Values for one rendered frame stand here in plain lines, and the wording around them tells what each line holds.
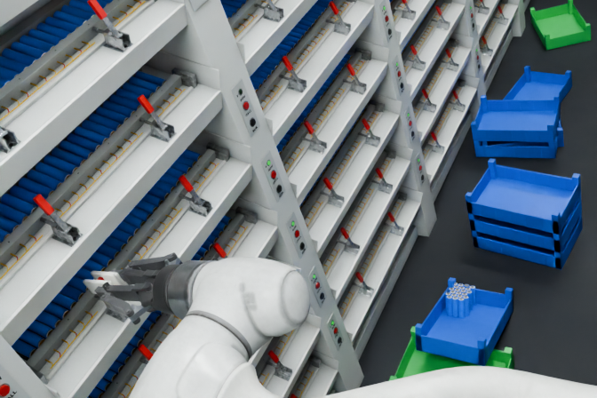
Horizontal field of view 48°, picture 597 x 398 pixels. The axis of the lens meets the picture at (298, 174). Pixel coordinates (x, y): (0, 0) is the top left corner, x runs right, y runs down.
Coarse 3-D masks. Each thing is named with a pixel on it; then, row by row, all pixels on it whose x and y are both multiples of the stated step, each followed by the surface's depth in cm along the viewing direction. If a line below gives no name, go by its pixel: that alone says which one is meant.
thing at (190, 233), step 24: (192, 144) 147; (216, 144) 144; (240, 144) 140; (216, 168) 142; (240, 168) 142; (216, 192) 137; (240, 192) 142; (192, 216) 132; (216, 216) 135; (168, 240) 128; (192, 240) 128; (72, 336) 114; (96, 336) 114; (120, 336) 114; (24, 360) 111; (48, 360) 111; (72, 360) 111; (96, 360) 111; (48, 384) 108; (72, 384) 108; (96, 384) 112
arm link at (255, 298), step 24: (216, 264) 92; (240, 264) 89; (264, 264) 88; (216, 288) 87; (240, 288) 86; (264, 288) 84; (288, 288) 85; (192, 312) 86; (216, 312) 84; (240, 312) 84; (264, 312) 84; (288, 312) 84; (240, 336) 84; (264, 336) 87
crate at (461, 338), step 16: (448, 288) 212; (480, 304) 211; (496, 304) 208; (512, 304) 204; (432, 320) 202; (448, 320) 205; (464, 320) 204; (480, 320) 203; (496, 320) 202; (416, 336) 191; (432, 336) 198; (448, 336) 197; (464, 336) 196; (480, 336) 195; (496, 336) 190; (432, 352) 190; (448, 352) 187; (464, 352) 184; (480, 352) 182
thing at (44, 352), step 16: (208, 160) 140; (192, 176) 137; (208, 176) 139; (176, 192) 134; (160, 208) 131; (144, 224) 128; (160, 224) 130; (144, 240) 127; (128, 256) 123; (80, 304) 115; (64, 320) 113; (80, 320) 115; (48, 336) 111; (64, 336) 112; (48, 352) 110; (64, 352) 111; (32, 368) 108
